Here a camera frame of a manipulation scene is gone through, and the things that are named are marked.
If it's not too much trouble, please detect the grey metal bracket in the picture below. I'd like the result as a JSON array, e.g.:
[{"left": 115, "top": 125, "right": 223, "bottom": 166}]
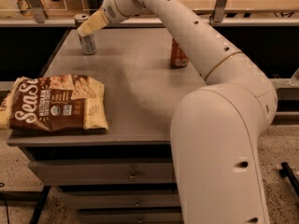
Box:
[
  {"left": 29, "top": 0, "right": 47, "bottom": 23},
  {"left": 210, "top": 0, "right": 227, "bottom": 23}
]

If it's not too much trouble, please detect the silver redbull can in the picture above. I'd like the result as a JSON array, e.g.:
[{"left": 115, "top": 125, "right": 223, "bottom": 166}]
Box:
[{"left": 74, "top": 13, "right": 98, "bottom": 56}]

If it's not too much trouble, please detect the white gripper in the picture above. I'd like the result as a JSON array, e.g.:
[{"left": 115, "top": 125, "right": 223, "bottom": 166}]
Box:
[{"left": 77, "top": 0, "right": 144, "bottom": 37}]

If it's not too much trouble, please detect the grey drawer cabinet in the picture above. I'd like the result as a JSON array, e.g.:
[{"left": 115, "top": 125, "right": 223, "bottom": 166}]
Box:
[{"left": 7, "top": 28, "right": 203, "bottom": 224}]

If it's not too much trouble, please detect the black bar on floor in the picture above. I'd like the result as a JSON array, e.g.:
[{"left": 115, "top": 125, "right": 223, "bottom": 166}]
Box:
[{"left": 279, "top": 162, "right": 299, "bottom": 197}]

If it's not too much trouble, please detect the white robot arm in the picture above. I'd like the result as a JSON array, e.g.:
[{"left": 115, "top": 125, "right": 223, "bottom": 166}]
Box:
[{"left": 78, "top": 0, "right": 278, "bottom": 224}]

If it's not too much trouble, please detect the grey metal bracket right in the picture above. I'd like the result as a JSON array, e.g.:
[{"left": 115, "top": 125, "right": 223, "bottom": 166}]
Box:
[{"left": 210, "top": 0, "right": 227, "bottom": 23}]

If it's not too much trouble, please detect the orange soda can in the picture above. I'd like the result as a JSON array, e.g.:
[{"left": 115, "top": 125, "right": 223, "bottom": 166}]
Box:
[{"left": 170, "top": 39, "right": 189, "bottom": 68}]

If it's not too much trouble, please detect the black floor rail left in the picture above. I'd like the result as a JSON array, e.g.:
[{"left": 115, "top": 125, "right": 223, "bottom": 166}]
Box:
[{"left": 29, "top": 186, "right": 50, "bottom": 224}]

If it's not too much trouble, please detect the grey metal bracket left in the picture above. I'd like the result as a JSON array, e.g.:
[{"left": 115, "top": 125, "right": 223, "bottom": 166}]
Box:
[{"left": 29, "top": 0, "right": 47, "bottom": 23}]

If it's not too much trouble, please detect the wooden back counter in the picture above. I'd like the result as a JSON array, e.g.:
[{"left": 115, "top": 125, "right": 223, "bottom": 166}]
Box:
[{"left": 0, "top": 0, "right": 299, "bottom": 27}]

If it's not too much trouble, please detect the brown multigrain chips bag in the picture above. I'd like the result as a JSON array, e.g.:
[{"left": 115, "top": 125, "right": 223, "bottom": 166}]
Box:
[{"left": 0, "top": 75, "right": 107, "bottom": 133}]

